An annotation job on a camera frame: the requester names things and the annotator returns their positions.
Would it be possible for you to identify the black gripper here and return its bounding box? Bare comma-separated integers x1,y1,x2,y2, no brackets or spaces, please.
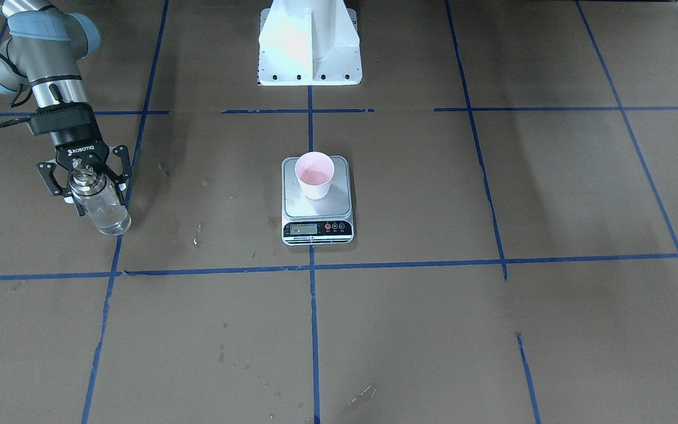
26,103,132,207

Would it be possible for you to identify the clear glass sauce bottle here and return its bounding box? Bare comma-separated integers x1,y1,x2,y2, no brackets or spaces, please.
68,164,132,236

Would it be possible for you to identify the grey digital kitchen scale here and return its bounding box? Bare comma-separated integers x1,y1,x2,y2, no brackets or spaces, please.
281,155,355,245

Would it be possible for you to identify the pink paper cup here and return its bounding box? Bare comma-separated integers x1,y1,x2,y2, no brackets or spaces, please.
294,152,335,200

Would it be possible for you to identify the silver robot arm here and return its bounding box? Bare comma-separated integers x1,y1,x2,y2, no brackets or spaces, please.
0,1,132,204

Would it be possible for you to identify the white pedestal column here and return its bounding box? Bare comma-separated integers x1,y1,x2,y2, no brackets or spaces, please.
257,1,363,87

